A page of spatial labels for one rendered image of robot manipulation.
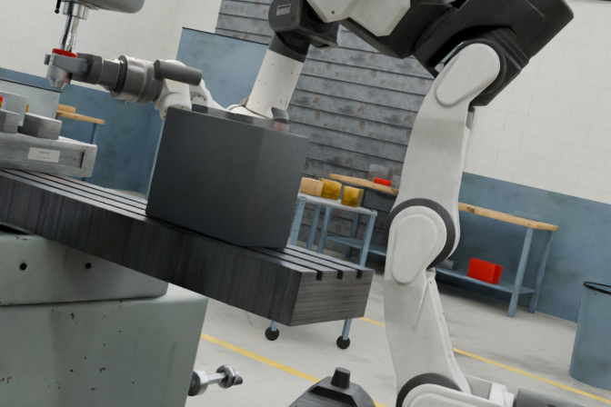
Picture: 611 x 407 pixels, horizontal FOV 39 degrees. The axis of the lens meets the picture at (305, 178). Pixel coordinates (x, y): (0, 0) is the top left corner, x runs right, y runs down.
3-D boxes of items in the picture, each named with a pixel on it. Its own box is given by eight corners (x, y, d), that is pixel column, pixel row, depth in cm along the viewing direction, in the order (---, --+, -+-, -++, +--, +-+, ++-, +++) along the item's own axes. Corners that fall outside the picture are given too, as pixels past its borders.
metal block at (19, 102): (2, 121, 177) (8, 92, 176) (22, 126, 174) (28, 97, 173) (-18, 117, 172) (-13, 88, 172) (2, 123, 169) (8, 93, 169)
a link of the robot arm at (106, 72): (75, 43, 172) (130, 57, 179) (65, 90, 172) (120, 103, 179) (95, 44, 161) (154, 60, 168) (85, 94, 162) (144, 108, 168)
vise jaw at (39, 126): (8, 126, 184) (12, 108, 184) (58, 140, 177) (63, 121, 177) (-15, 123, 179) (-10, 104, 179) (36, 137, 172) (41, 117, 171)
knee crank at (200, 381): (229, 381, 217) (235, 357, 217) (248, 389, 214) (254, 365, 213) (173, 392, 198) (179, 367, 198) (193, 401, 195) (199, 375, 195)
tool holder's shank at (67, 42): (69, 53, 167) (84, -4, 167) (75, 54, 165) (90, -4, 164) (54, 48, 165) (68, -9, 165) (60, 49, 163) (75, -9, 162)
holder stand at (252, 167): (193, 218, 155) (217, 109, 154) (286, 249, 142) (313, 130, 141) (143, 213, 145) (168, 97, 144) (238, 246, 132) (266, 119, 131)
